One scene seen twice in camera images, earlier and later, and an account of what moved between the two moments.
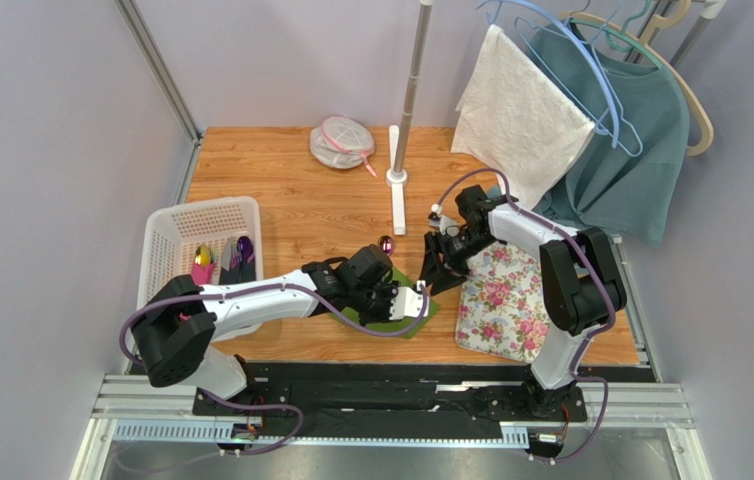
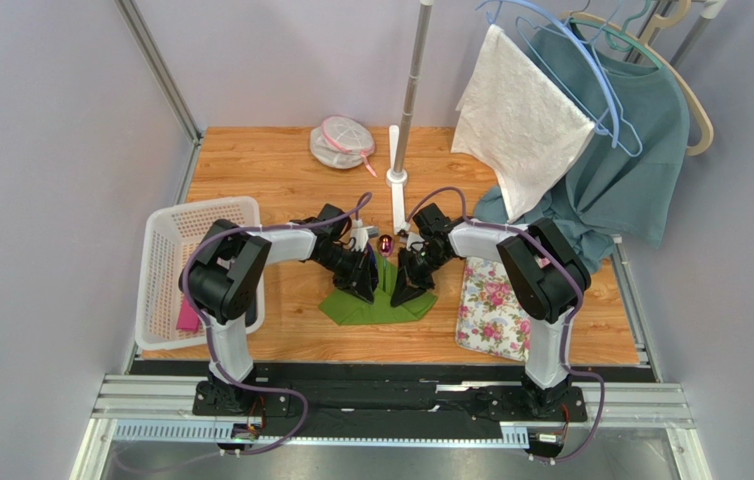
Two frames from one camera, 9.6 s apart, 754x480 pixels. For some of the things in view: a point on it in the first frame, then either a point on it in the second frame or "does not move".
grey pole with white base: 399,137 does not move
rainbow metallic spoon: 386,244 does not move
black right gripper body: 446,250 -> 414,267
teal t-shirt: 629,178 does not move
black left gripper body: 372,304 -> 342,262
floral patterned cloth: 503,308 does not move
